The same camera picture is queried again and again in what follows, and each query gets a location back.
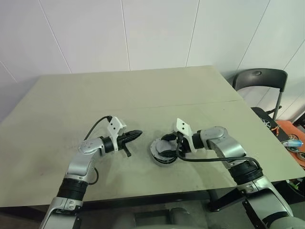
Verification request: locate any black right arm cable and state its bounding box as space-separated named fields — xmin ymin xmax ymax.
xmin=177 ymin=133 xmax=260 ymax=167

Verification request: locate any white blue tube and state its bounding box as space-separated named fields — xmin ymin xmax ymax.
xmin=283 ymin=140 xmax=303 ymax=147

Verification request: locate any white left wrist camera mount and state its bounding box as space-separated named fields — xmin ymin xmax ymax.
xmin=106 ymin=116 xmax=127 ymax=151

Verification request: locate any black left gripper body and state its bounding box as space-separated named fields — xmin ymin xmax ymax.
xmin=116 ymin=133 xmax=132 ymax=158

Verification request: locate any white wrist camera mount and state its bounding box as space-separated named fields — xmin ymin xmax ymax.
xmin=106 ymin=116 xmax=127 ymax=151
xmin=175 ymin=117 xmax=198 ymax=153

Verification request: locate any black part with green wires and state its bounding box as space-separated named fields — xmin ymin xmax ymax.
xmin=287 ymin=177 xmax=305 ymax=191

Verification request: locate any black table frame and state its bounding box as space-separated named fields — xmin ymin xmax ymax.
xmin=0 ymin=176 xmax=305 ymax=213

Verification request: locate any grey rounded block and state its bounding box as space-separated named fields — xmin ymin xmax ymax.
xmin=169 ymin=207 xmax=191 ymax=225

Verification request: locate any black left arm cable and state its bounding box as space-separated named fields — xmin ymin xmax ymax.
xmin=84 ymin=115 xmax=112 ymax=185

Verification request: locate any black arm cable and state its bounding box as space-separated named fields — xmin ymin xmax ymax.
xmin=177 ymin=133 xmax=260 ymax=167
xmin=84 ymin=115 xmax=112 ymax=185

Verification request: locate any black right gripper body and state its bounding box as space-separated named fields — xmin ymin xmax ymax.
xmin=176 ymin=135 xmax=191 ymax=157

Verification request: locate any black folding chair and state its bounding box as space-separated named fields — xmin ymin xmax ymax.
xmin=232 ymin=68 xmax=288 ymax=128

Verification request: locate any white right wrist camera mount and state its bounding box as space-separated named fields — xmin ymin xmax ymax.
xmin=175 ymin=117 xmax=198 ymax=153

